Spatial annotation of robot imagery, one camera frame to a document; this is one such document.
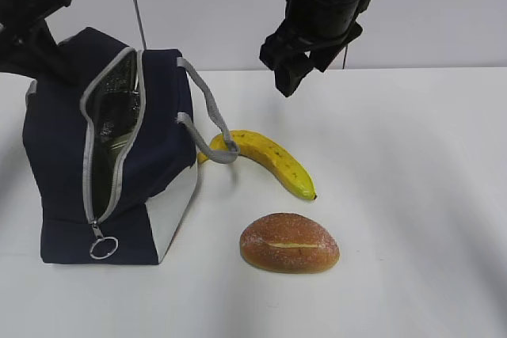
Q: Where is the brown bread roll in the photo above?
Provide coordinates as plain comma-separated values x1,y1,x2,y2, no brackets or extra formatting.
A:
239,213,341,274

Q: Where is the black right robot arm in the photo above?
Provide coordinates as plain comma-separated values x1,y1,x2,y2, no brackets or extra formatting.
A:
260,0,370,97

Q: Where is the navy insulated lunch bag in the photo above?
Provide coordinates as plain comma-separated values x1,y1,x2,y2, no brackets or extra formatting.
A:
22,28,239,265

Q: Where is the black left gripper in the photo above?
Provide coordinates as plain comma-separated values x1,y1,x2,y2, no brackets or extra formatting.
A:
1,0,79,85

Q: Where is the yellow banana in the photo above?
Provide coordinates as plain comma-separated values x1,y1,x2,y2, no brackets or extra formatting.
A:
196,130,317,201

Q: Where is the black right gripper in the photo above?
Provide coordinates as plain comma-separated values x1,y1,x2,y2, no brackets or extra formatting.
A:
259,0,371,97

